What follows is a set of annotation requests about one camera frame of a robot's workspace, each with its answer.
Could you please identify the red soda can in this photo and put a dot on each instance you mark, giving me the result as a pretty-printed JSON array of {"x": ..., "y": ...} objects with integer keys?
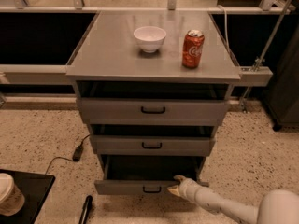
[{"x": 192, "y": 48}]

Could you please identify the black pen-like object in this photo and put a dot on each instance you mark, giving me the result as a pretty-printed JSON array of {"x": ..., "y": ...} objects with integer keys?
[{"x": 87, "y": 206}]

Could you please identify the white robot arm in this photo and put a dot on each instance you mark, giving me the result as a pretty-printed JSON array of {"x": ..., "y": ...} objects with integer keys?
[{"x": 277, "y": 207}]

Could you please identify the grey drawer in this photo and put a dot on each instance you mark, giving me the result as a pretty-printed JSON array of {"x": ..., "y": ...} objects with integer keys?
[
  {"x": 152, "y": 112},
  {"x": 152, "y": 145},
  {"x": 143, "y": 175}
]

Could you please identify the grey drawer cabinet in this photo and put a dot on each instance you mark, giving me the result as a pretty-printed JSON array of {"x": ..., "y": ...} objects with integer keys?
[{"x": 111, "y": 65}]

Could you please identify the metal diagonal rod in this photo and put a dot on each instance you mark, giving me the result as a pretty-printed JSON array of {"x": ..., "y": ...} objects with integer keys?
[{"x": 265, "y": 6}]

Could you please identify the black side table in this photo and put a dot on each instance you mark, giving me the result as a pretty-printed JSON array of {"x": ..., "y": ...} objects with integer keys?
[{"x": 35, "y": 188}]

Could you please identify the white paper coffee cup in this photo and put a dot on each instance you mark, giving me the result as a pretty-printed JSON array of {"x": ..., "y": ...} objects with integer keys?
[{"x": 11, "y": 198}]

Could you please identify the dark cabinet at right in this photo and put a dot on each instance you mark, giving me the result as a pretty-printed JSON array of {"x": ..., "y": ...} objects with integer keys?
[{"x": 281, "y": 99}]

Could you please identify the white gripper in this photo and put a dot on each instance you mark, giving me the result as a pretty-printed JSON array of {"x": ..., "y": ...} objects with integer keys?
[{"x": 189, "y": 188}]

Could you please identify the grey horizontal rail beam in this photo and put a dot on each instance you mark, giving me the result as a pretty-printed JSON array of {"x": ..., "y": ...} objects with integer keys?
[{"x": 56, "y": 75}]

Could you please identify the white bowl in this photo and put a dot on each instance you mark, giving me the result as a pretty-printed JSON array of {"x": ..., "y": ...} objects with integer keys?
[{"x": 149, "y": 38}]

